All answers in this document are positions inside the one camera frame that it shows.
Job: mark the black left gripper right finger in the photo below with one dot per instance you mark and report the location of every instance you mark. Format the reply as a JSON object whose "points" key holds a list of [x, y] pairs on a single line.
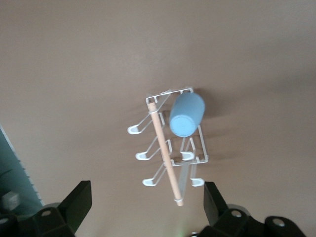
{"points": [[214, 205]]}

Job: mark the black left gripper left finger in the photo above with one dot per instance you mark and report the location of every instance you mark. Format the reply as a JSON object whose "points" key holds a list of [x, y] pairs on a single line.
{"points": [[76, 205]]}

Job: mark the blue plastic cup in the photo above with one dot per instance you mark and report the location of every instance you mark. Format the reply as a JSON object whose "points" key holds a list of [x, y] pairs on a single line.
{"points": [[185, 113]]}

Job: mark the small white grey object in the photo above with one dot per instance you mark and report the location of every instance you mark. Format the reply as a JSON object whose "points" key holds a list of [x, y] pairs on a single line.
{"points": [[11, 200]]}

